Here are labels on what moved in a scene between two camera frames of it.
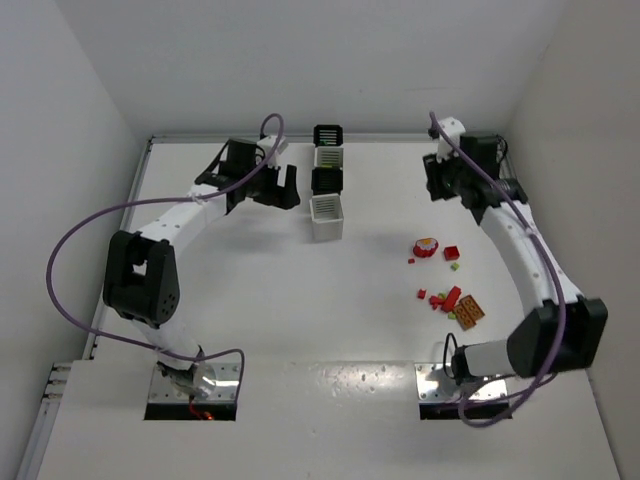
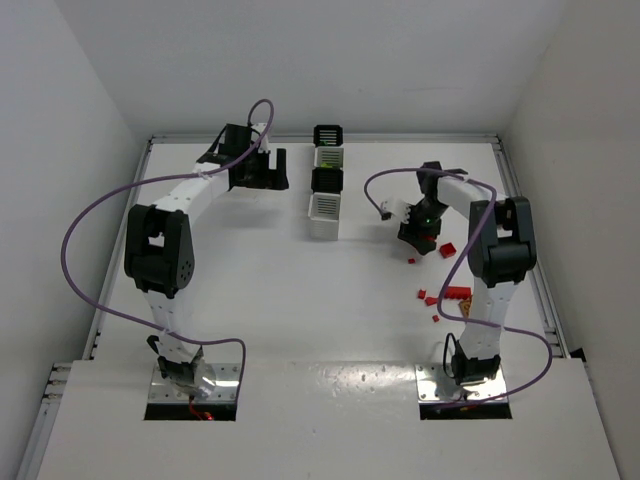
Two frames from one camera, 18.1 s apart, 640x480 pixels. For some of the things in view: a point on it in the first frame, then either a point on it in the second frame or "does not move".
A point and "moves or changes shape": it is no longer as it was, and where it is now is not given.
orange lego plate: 468,312 does not move
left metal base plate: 225,389 does not move
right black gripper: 435,176 to 417,236
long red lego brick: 451,299 moves or changes shape
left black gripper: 273,186 to 267,176
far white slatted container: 329,156 does not move
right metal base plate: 434,384 does not move
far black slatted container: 328,135 does not move
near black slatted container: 327,180 does not move
